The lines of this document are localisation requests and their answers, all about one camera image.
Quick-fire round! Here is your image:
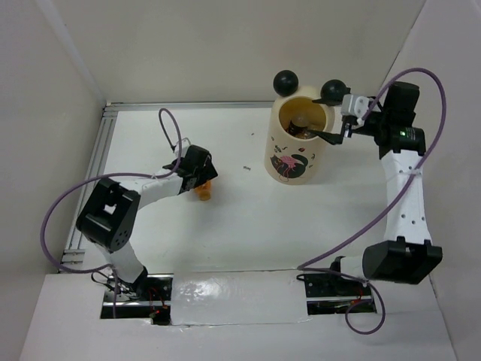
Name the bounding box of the small orange plastic bottle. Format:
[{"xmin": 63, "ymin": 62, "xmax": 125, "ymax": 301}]
[{"xmin": 194, "ymin": 180, "xmax": 211, "ymax": 202}]

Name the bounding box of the black label small bottle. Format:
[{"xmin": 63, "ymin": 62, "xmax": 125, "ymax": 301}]
[{"xmin": 287, "ymin": 114, "xmax": 316, "ymax": 140}]

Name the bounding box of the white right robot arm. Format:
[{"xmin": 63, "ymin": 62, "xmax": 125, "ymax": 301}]
[{"xmin": 315, "ymin": 81, "xmax": 443, "ymax": 295}]

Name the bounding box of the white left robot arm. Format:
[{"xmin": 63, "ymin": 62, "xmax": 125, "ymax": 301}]
[{"xmin": 76, "ymin": 145, "xmax": 218, "ymax": 300}]

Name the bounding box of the cream bin with black ears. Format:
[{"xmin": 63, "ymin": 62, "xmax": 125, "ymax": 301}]
[{"xmin": 264, "ymin": 70, "xmax": 350, "ymax": 185}]

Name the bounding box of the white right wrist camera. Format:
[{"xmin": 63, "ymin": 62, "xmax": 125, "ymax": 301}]
[{"xmin": 340, "ymin": 94, "xmax": 371, "ymax": 126}]

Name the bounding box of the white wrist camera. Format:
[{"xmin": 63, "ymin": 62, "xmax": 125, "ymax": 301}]
[
  {"xmin": 174, "ymin": 138, "xmax": 192, "ymax": 158},
  {"xmin": 340, "ymin": 94, "xmax": 371, "ymax": 126}
]

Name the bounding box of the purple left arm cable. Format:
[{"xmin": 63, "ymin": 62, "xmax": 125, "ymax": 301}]
[{"xmin": 39, "ymin": 108, "xmax": 185, "ymax": 317}]

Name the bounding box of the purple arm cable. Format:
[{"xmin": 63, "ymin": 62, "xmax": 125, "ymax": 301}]
[
  {"xmin": 296, "ymin": 68, "xmax": 448, "ymax": 335},
  {"xmin": 39, "ymin": 108, "xmax": 185, "ymax": 317}
]

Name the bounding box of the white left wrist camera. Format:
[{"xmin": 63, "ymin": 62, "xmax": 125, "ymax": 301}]
[{"xmin": 174, "ymin": 138, "xmax": 192, "ymax": 158}]

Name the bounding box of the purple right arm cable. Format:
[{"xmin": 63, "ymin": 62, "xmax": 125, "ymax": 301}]
[{"xmin": 296, "ymin": 68, "xmax": 448, "ymax": 335}]

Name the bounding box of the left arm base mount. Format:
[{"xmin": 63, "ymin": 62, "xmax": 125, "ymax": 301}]
[{"xmin": 91, "ymin": 272, "xmax": 174, "ymax": 326}]

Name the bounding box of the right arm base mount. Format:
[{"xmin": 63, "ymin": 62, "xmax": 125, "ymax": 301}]
[{"xmin": 296, "ymin": 273, "xmax": 377, "ymax": 316}]

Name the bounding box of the aluminium frame rail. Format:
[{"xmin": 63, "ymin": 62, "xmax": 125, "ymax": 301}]
[{"xmin": 58, "ymin": 100, "xmax": 373, "ymax": 274}]

